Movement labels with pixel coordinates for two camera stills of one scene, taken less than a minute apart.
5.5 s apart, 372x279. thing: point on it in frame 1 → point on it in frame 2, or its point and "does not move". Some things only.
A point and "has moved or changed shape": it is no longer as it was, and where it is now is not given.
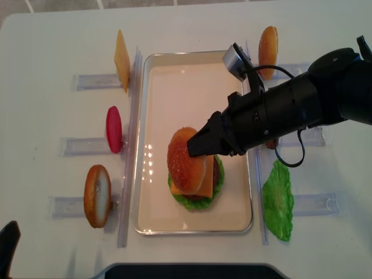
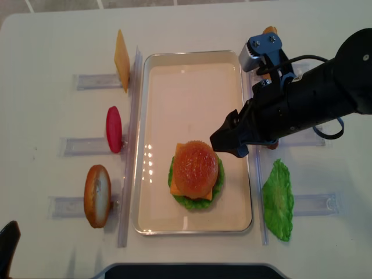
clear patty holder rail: (314, 136) does not move
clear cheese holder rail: (95, 81) does not move
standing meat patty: (271, 143) does not move
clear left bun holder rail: (72, 206) does not move
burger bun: (186, 172) has moved or changed shape
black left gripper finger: (211, 139) → (231, 138)
